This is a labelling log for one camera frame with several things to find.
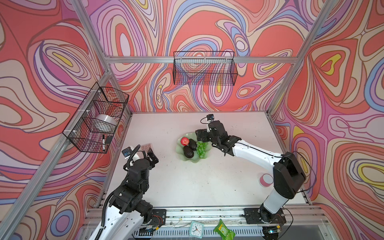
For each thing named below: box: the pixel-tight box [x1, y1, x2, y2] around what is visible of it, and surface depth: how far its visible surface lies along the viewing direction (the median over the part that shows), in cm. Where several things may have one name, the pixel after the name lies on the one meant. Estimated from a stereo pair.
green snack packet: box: [213, 218, 236, 240], surface depth 70 cm
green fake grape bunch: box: [196, 141, 209, 159], surface depth 93 cm
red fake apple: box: [180, 137, 190, 146], surface depth 96 cm
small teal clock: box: [189, 221, 204, 239], surface depth 70 cm
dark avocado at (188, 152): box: [183, 145, 194, 158], surface depth 95 cm
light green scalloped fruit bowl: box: [176, 131, 212, 163], surface depth 96 cm
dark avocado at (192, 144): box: [188, 138, 197, 151], surface depth 96 cm
